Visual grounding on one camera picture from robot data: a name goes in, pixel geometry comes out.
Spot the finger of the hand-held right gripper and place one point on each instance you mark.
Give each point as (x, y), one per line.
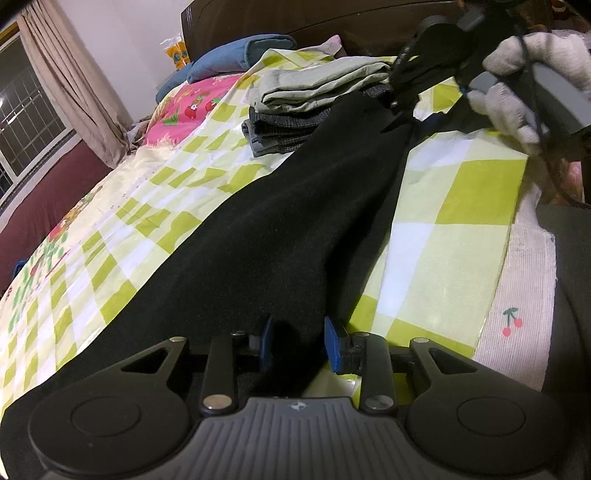
(399, 106)

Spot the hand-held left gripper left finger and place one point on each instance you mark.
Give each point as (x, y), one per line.
(220, 369)

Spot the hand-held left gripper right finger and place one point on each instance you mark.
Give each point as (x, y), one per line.
(333, 344)

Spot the black pants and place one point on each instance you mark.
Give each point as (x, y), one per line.
(258, 249)

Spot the folded light green pants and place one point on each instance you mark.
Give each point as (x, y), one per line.
(318, 78)

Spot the folded dark grey pants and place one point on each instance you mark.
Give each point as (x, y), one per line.
(281, 131)

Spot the person's right hand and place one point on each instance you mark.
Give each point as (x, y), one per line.
(512, 53)

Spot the green checked bed sheet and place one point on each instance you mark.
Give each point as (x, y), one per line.
(461, 184)

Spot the dark wooden headboard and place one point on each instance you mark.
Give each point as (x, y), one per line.
(323, 21)

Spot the blue pillow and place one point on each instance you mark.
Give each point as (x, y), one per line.
(240, 57)

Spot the white cherry print mattress pad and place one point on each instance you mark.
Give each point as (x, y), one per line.
(517, 295)

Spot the pink printed quilt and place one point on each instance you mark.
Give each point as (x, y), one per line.
(189, 108)

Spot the small blue cloth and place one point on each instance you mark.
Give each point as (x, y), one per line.
(21, 266)

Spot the blue folded cloth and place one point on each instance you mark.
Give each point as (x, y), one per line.
(173, 85)

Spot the orange snack packets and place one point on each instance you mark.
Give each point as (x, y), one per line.
(178, 55)

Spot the person's dark grey clothing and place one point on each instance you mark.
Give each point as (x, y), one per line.
(572, 323)

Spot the maroon sofa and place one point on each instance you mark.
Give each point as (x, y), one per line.
(51, 198)

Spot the barred window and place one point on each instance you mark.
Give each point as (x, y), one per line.
(27, 115)

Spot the beige curtain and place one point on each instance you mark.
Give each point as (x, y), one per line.
(78, 78)

